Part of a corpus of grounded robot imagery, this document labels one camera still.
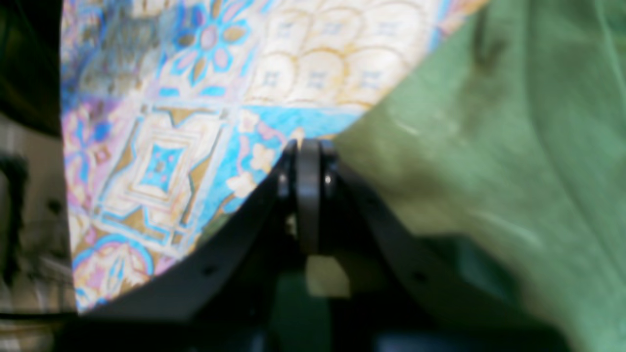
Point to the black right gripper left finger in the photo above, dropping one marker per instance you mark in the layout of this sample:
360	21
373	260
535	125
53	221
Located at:
218	299

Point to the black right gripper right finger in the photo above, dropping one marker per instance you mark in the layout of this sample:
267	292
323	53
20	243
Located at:
406	297

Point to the olive green t-shirt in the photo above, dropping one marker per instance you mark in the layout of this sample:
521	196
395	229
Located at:
504	119

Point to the colourful patterned tablecloth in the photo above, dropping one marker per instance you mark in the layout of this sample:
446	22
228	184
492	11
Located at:
173	111

